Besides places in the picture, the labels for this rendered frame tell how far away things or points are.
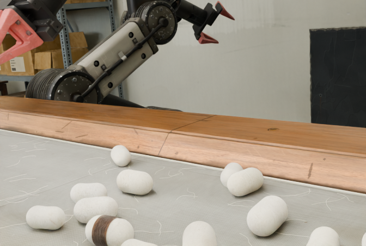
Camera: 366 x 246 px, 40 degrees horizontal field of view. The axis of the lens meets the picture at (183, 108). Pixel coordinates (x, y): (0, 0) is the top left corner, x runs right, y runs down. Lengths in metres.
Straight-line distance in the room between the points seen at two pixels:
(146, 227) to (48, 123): 0.38
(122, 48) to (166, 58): 1.95
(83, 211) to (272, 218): 0.15
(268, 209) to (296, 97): 2.30
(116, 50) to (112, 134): 0.54
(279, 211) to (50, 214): 0.17
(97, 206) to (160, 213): 0.05
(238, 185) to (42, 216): 0.16
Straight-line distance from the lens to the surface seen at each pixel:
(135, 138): 0.60
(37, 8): 0.73
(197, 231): 0.32
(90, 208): 0.40
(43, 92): 1.09
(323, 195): 0.43
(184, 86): 3.04
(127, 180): 0.45
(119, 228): 0.35
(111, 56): 1.15
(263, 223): 0.35
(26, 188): 0.52
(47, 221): 0.40
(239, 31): 2.76
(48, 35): 0.74
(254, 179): 0.43
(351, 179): 0.44
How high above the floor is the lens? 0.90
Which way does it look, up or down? 11 degrees down
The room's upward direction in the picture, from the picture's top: 5 degrees counter-clockwise
